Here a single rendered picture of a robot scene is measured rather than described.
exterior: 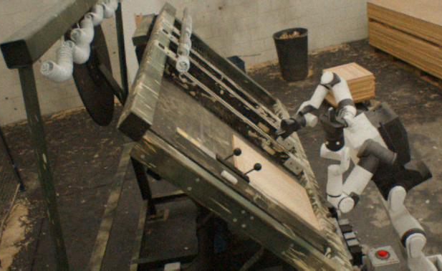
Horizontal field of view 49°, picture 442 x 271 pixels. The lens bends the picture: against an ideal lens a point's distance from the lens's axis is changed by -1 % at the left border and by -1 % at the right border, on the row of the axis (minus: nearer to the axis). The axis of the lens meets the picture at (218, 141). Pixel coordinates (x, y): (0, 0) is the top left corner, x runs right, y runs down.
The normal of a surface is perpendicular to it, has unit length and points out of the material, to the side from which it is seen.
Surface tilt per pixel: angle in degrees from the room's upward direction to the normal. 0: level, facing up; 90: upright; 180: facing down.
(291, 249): 90
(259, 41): 90
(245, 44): 90
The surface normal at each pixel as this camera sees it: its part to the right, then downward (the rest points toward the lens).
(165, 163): 0.04, 0.44
